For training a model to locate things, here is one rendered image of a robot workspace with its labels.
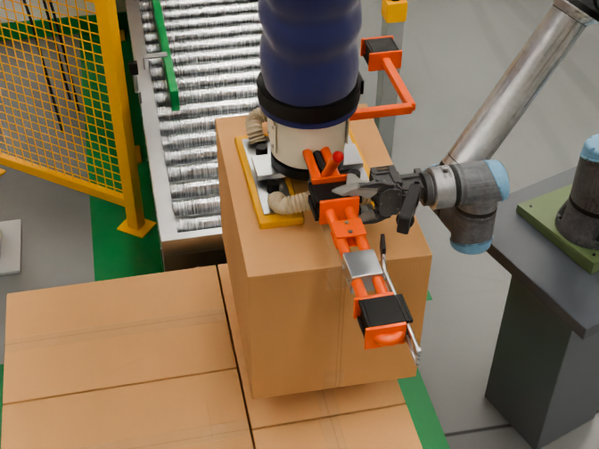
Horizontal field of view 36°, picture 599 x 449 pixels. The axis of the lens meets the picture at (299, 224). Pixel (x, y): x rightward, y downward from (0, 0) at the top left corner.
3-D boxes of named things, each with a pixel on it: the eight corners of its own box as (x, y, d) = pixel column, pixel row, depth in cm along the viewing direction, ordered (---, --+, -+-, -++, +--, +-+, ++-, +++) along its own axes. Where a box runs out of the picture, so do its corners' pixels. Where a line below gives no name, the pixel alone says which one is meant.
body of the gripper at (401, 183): (365, 194, 197) (419, 188, 199) (375, 220, 191) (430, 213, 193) (366, 167, 192) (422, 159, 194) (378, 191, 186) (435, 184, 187)
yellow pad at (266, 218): (234, 142, 227) (233, 126, 224) (274, 137, 229) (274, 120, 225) (259, 231, 202) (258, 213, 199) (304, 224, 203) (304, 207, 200)
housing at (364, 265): (340, 269, 178) (340, 252, 175) (373, 265, 179) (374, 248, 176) (348, 295, 173) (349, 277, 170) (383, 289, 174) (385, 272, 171)
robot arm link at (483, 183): (509, 211, 195) (516, 173, 189) (454, 219, 193) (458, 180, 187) (493, 186, 202) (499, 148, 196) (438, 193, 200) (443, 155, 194)
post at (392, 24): (365, 224, 366) (381, -6, 300) (381, 222, 367) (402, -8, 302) (369, 235, 361) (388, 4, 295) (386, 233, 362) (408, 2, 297)
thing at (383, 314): (352, 316, 168) (353, 297, 165) (390, 310, 169) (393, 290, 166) (365, 350, 162) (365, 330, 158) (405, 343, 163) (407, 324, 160)
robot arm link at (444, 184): (453, 216, 193) (459, 180, 187) (430, 218, 192) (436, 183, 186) (439, 189, 200) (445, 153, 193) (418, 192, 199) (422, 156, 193)
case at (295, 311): (222, 234, 261) (214, 117, 235) (358, 219, 267) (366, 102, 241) (252, 400, 216) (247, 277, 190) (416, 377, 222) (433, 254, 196)
